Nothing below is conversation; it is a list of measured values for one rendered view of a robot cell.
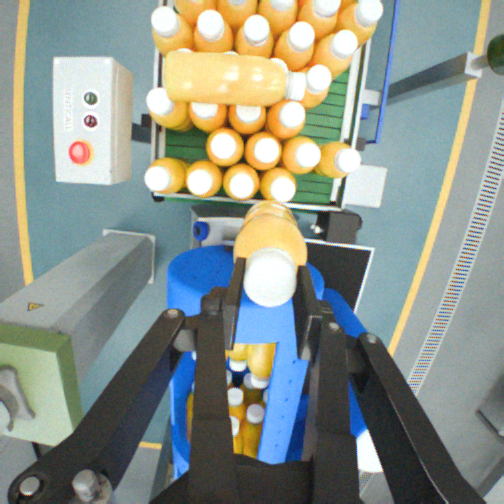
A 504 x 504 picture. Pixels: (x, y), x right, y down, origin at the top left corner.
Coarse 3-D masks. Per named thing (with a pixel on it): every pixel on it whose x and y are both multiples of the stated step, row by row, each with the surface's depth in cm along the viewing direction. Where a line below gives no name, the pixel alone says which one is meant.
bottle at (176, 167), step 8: (160, 160) 49; (168, 160) 50; (176, 160) 53; (184, 160) 60; (168, 168) 48; (176, 168) 50; (184, 168) 55; (176, 176) 49; (184, 176) 53; (168, 184) 48; (176, 184) 50; (184, 184) 56; (160, 192) 50; (168, 192) 51
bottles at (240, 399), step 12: (240, 348) 58; (240, 360) 60; (228, 372) 73; (192, 384) 67; (228, 384) 71; (252, 384) 70; (192, 396) 67; (228, 396) 65; (240, 396) 65; (252, 396) 70; (264, 396) 66; (240, 408) 65; (264, 408) 66; (240, 420) 65
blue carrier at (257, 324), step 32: (192, 256) 54; (224, 256) 56; (192, 288) 42; (320, 288) 47; (256, 320) 40; (288, 320) 42; (192, 352) 68; (288, 352) 44; (288, 384) 47; (288, 416) 52
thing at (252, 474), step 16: (240, 464) 7; (256, 464) 7; (272, 464) 8; (288, 464) 8; (304, 464) 8; (176, 480) 7; (240, 480) 7; (256, 480) 7; (272, 480) 7; (288, 480) 7; (304, 480) 7; (160, 496) 6; (176, 496) 6; (240, 496) 7; (256, 496) 7; (272, 496) 7; (288, 496) 7; (304, 496) 7
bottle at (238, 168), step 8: (232, 168) 51; (240, 168) 50; (248, 168) 51; (224, 176) 52; (232, 176) 49; (256, 176) 51; (224, 184) 51; (256, 184) 51; (256, 192) 53; (240, 200) 52
